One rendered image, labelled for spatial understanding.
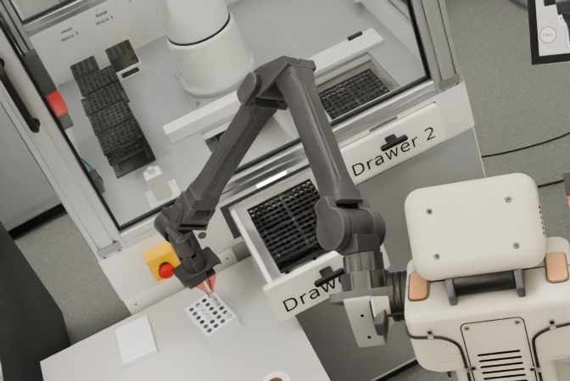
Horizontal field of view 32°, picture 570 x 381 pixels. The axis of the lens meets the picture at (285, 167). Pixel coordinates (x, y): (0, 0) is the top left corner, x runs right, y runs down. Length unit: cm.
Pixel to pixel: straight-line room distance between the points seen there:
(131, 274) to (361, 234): 91
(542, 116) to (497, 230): 234
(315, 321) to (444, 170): 56
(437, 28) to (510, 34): 194
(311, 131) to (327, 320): 106
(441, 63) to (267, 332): 78
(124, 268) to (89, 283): 146
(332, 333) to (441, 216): 133
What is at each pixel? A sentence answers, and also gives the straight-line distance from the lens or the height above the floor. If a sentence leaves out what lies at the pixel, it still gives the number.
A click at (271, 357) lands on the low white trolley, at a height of 76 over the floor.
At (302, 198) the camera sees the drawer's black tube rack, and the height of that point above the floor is 90.
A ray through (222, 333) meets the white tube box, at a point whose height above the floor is 78.
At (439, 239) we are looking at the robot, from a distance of 158.
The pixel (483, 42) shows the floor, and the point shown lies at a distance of 435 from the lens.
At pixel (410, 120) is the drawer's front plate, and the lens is 251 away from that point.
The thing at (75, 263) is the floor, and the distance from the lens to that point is 406.
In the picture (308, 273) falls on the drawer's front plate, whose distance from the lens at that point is 221.
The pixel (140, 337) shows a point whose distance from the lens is 247.
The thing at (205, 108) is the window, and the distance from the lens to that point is 231.
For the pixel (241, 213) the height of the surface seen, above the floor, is 87.
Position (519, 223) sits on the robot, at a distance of 157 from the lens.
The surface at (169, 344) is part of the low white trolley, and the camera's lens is 244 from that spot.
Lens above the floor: 244
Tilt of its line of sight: 38 degrees down
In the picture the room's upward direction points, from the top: 22 degrees counter-clockwise
